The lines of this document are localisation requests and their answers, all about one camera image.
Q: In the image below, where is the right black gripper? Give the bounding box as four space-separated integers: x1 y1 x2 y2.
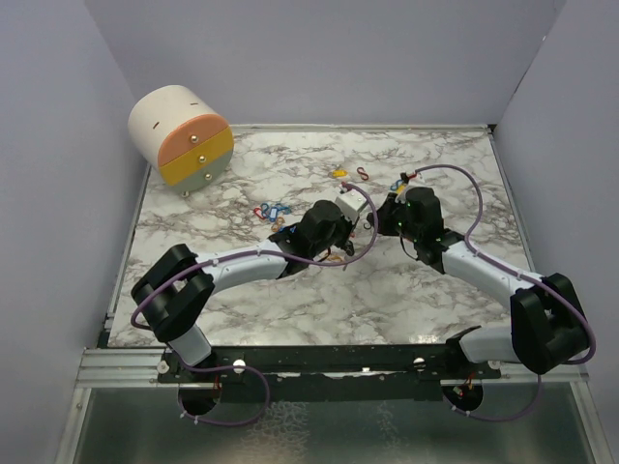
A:
368 192 423 243

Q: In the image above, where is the black S carabiner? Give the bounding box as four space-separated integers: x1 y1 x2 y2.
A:
364 213 374 230

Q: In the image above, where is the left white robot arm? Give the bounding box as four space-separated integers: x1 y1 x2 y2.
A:
131 199 360 382

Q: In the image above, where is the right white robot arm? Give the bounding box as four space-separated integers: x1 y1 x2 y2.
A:
367 188 592 378

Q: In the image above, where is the dark red S carabiner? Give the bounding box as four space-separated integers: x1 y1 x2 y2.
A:
356 167 369 181

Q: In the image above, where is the round pastel drawer cabinet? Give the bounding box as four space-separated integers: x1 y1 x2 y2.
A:
128 85 234 197

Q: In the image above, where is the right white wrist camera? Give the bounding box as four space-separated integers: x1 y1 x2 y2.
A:
393 172 426 203

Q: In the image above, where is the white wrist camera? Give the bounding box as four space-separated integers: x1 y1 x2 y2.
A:
335 189 368 223
393 172 426 203

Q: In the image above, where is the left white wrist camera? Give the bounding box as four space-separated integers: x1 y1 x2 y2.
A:
335 189 368 223

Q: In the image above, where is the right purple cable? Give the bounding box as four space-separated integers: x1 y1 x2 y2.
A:
400 164 596 421

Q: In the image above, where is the purple cable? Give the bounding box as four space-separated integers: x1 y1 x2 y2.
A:
400 164 596 421
130 181 379 427

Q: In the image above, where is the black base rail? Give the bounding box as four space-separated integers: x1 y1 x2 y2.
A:
158 340 500 403

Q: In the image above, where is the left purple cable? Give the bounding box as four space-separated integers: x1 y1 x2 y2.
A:
130 181 379 427

